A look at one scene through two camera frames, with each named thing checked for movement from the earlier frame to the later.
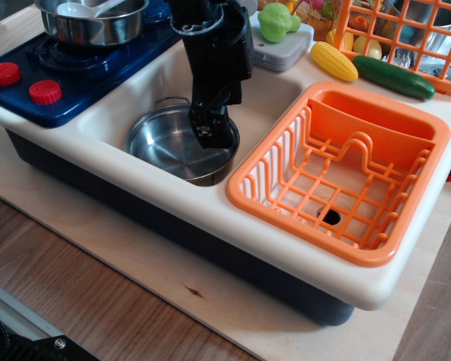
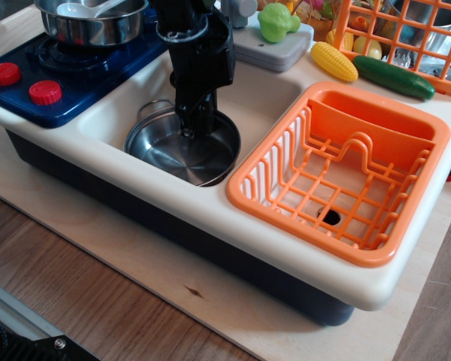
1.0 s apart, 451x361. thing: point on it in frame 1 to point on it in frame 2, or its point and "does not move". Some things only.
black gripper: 218,42 to 203,58
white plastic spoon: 80,10 does not move
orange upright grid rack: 425,38 does not move
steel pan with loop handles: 159,138 does not move
